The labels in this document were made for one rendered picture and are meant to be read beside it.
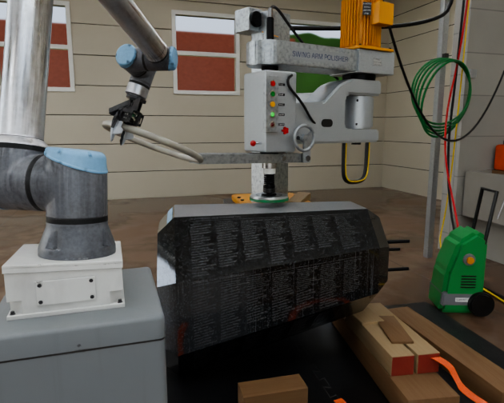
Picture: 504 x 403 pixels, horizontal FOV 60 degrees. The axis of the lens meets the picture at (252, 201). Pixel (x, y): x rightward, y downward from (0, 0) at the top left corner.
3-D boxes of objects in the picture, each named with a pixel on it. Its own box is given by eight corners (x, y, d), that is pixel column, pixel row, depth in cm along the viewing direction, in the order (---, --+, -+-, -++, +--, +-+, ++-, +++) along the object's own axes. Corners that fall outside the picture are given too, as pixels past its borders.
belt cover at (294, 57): (363, 84, 289) (364, 57, 286) (394, 81, 268) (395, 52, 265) (237, 75, 239) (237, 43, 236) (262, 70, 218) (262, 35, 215)
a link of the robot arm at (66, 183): (87, 220, 105) (86, 146, 104) (25, 217, 109) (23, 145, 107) (118, 213, 120) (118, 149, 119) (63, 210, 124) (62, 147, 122)
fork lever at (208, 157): (292, 160, 264) (293, 152, 263) (313, 162, 247) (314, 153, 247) (186, 161, 227) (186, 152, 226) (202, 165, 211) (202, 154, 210)
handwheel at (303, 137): (305, 150, 246) (306, 124, 244) (316, 151, 238) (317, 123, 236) (283, 151, 239) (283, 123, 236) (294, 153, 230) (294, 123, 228)
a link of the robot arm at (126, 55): (141, 41, 168) (154, 55, 180) (114, 41, 171) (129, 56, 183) (139, 65, 167) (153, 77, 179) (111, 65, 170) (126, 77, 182)
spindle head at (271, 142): (294, 153, 265) (295, 77, 258) (318, 155, 247) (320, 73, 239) (243, 155, 247) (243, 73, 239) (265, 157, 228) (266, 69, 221)
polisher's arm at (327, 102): (355, 157, 291) (358, 81, 283) (382, 159, 272) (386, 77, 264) (262, 161, 253) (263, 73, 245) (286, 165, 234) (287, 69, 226)
